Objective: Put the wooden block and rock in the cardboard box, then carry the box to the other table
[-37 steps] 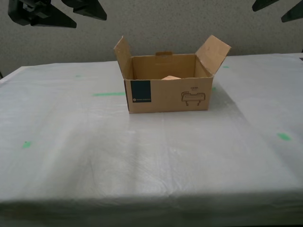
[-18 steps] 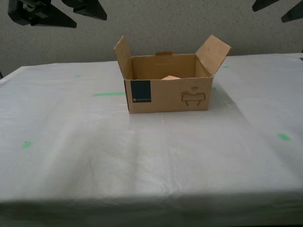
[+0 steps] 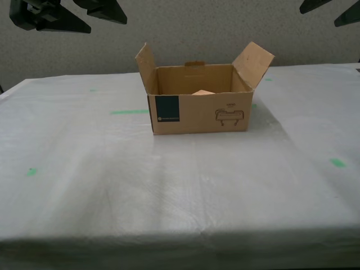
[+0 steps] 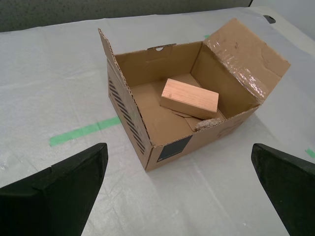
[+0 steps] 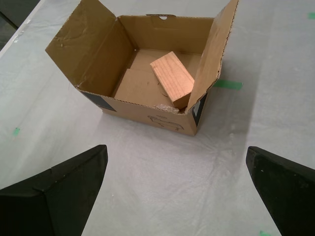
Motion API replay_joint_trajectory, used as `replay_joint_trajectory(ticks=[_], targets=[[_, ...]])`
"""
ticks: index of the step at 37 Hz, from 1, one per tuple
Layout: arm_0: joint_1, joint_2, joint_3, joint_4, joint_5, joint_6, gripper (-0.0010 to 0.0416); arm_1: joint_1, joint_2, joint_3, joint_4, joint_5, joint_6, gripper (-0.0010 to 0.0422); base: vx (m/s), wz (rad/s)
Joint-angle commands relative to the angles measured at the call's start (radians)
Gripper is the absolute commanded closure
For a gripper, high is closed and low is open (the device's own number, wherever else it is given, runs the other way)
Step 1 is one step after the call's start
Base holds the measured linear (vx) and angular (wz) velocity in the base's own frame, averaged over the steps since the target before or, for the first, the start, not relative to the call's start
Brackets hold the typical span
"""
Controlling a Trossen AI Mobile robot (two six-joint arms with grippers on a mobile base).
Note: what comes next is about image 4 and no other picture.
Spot light wooden block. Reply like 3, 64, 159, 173
159, 78, 220, 120

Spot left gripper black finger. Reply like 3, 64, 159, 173
0, 143, 109, 236
251, 143, 315, 236

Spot white plastic table cover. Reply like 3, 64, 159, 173
0, 4, 315, 236

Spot small speckled pinkish rock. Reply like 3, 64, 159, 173
195, 118, 221, 131

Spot green tape strip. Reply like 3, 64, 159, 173
49, 116, 122, 147

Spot brown cardboard box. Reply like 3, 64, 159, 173
97, 17, 291, 173

